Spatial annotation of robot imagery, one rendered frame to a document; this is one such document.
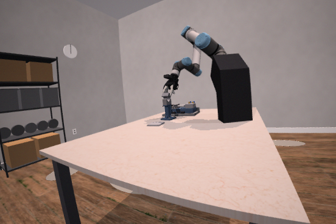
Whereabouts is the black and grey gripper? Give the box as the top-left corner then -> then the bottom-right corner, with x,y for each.
163,74 -> 179,96

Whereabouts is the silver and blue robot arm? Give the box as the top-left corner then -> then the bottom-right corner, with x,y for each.
171,26 -> 227,77

